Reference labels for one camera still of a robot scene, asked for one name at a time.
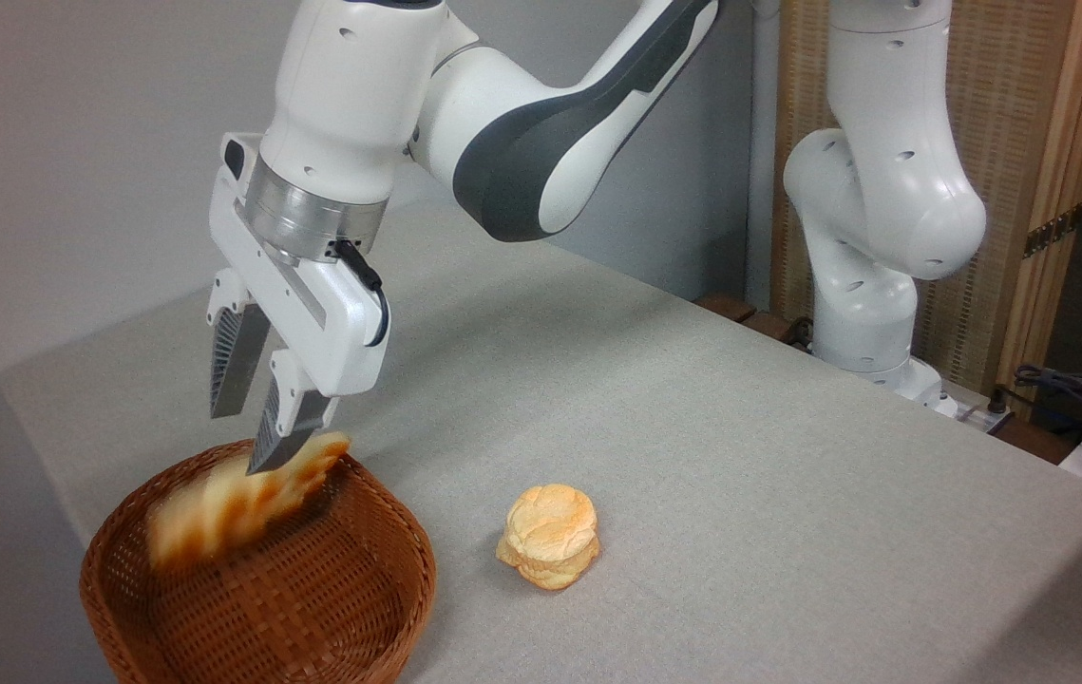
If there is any bundle of dark cables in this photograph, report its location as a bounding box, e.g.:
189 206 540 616
1012 363 1082 430

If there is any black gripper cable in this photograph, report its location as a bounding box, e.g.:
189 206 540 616
332 237 392 349

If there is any metal screen hinge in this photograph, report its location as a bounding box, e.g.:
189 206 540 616
1022 203 1082 260

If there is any long braided bread loaf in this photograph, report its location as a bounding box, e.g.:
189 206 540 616
145 431 352 573

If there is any brown woven wicker basket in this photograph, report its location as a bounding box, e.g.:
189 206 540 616
79 437 438 684

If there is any wooden rattan folding screen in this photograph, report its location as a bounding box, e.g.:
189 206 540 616
772 0 1082 419

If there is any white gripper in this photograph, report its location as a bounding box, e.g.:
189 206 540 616
206 133 392 476

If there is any round stacked bread bun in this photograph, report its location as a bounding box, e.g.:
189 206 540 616
496 484 601 592

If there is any grey tablecloth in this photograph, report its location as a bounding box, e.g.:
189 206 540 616
0 195 1082 684

